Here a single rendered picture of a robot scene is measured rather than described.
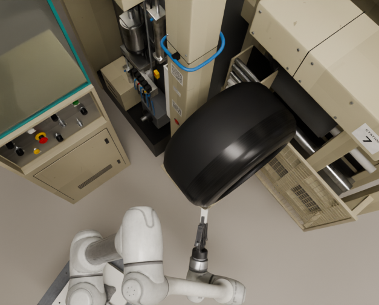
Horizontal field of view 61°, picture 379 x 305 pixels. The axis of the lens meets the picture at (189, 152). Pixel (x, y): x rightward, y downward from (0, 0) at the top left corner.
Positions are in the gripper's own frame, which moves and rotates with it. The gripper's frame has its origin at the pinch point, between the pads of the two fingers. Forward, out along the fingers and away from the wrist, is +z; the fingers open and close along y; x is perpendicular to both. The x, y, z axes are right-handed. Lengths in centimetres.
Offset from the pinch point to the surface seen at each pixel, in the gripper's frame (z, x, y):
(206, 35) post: 69, 10, -50
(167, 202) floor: -19, -60, 89
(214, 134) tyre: 38.9, 9.8, -29.6
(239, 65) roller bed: 75, 4, 16
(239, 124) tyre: 44, 18, -27
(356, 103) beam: 52, 55, -41
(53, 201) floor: -27, -141, 53
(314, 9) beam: 81, 39, -36
